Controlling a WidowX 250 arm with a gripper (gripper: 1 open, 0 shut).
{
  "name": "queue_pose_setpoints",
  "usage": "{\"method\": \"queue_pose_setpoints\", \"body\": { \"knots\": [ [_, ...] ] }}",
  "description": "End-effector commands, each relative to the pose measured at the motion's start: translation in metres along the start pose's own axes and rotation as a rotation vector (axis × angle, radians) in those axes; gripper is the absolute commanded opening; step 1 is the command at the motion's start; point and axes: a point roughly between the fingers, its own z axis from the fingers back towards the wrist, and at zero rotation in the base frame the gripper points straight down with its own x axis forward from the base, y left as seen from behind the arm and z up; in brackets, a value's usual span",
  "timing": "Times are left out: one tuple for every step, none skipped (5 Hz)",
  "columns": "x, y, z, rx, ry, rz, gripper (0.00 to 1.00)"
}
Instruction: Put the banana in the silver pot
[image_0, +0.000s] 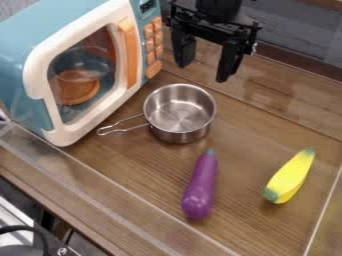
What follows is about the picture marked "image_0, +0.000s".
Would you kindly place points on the teal toy microwave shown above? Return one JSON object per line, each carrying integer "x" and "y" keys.
{"x": 75, "y": 58}

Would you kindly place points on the purple toy eggplant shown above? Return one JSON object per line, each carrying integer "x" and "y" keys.
{"x": 198, "y": 196}

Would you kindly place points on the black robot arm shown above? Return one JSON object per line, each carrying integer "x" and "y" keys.
{"x": 215, "y": 21}

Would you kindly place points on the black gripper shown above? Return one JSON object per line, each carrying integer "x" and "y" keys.
{"x": 216, "y": 20}

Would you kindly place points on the silver pot with handle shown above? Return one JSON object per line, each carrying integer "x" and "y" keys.
{"x": 178, "y": 112}

